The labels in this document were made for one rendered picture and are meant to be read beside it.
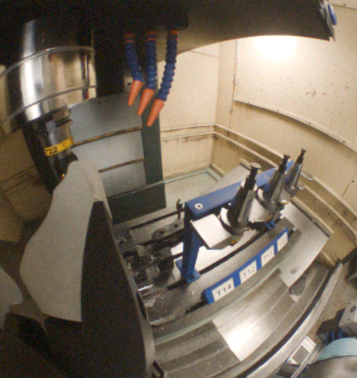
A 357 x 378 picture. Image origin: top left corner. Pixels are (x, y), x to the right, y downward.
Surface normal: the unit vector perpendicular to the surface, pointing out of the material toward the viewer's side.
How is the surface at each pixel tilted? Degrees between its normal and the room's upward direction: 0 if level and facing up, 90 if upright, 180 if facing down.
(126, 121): 90
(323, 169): 90
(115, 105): 90
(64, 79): 90
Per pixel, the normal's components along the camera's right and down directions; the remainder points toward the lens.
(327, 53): -0.89, 0.29
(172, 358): -0.12, -0.73
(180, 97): 0.45, 0.56
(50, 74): 0.79, 0.39
